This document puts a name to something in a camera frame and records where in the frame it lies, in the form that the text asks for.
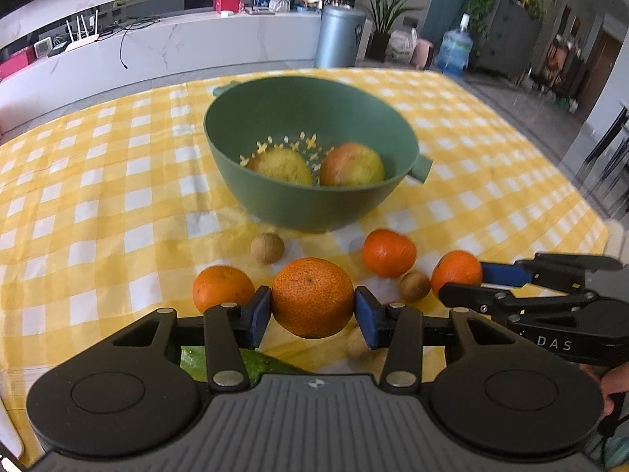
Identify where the blue water jug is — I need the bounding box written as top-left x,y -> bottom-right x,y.
436,14 -> 473,76

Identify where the large orange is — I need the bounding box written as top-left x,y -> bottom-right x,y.
272,257 -> 354,339

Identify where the dark grey drawer cabinet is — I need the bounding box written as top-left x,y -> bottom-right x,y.
473,0 -> 542,80

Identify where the small orange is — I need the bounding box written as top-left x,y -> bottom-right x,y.
361,228 -> 417,278
431,251 -> 483,296
192,265 -> 255,313

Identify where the red box on cabinet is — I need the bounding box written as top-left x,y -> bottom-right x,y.
213,0 -> 241,14

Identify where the small white clock device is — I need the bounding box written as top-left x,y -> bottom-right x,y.
33,37 -> 53,59

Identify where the green cucumber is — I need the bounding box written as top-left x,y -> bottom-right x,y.
180,346 -> 308,385

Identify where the pink box on cabinet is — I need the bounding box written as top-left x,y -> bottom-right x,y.
0,46 -> 36,80

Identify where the left yellow-green apple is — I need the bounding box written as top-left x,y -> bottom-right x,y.
246,148 -> 313,186

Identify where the yellow checkered tablecloth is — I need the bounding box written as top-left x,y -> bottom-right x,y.
1,69 -> 608,463

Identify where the grey metal trash bin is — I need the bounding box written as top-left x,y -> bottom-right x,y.
314,6 -> 367,68

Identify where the brown longan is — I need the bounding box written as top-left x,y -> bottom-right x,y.
399,269 -> 431,302
250,232 -> 285,264
346,327 -> 374,360

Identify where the potted long-leaf plant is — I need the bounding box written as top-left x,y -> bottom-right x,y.
361,0 -> 423,63

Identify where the pink bag on floor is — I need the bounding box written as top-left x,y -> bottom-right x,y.
410,39 -> 434,70

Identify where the right red-yellow apple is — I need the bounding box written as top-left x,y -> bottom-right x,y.
320,143 -> 385,186

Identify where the white wifi router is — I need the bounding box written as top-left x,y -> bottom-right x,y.
65,11 -> 100,51

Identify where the black dining table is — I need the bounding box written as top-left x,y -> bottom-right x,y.
575,101 -> 628,218

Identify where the white plastic bag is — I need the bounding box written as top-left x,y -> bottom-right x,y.
386,28 -> 418,64

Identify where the green colander bowl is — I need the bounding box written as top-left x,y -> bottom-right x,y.
204,76 -> 432,232

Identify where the person's right hand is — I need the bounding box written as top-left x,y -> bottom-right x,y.
579,362 -> 629,417

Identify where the white marble tv cabinet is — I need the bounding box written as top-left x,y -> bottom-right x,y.
1,12 -> 321,132

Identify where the black power cable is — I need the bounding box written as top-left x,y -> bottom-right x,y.
97,16 -> 163,70

